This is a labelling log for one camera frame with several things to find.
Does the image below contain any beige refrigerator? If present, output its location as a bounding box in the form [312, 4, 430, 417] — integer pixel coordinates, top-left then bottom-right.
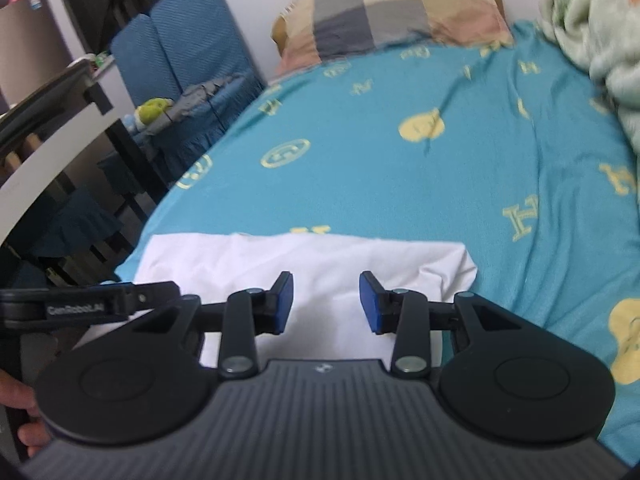
[0, 0, 76, 106]

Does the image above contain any bed with teal printed sheet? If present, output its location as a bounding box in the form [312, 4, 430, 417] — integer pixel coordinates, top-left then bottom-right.
[115, 17, 640, 466]

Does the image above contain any pale green fleece blanket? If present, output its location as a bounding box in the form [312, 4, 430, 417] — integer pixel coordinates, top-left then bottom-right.
[537, 0, 640, 156]

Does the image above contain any dark blue skirted chair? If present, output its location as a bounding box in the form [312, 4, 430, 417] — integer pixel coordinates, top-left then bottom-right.
[10, 187, 131, 281]

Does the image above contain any white and dark table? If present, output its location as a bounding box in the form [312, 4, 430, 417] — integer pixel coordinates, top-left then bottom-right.
[0, 52, 166, 261]

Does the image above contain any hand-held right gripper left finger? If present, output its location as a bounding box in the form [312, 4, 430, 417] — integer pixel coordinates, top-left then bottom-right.
[132, 271, 294, 379]

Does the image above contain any brown pillow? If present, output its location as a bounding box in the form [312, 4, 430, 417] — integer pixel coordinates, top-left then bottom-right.
[270, 0, 508, 52]

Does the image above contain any white t-shirt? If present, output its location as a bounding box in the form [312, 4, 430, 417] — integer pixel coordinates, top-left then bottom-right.
[134, 232, 478, 367]

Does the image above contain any plaid pillow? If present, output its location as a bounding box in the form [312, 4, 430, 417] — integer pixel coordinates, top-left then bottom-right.
[274, 0, 515, 78]

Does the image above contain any person's left hand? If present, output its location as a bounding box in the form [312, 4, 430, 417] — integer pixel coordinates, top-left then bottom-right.
[0, 370, 51, 457]

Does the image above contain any blue covered chair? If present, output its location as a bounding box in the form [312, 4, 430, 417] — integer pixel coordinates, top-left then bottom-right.
[110, 12, 173, 107]
[97, 0, 268, 196]

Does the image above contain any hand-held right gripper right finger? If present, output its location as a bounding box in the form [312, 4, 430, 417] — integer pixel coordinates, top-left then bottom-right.
[359, 270, 501, 377]

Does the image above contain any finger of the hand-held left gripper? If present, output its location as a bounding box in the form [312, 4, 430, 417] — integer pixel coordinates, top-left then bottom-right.
[107, 281, 182, 318]

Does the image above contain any green plush toy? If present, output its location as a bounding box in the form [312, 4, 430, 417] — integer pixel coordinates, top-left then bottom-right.
[136, 97, 174, 129]

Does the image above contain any grey cloth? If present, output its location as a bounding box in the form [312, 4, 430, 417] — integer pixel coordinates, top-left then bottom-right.
[145, 74, 251, 136]

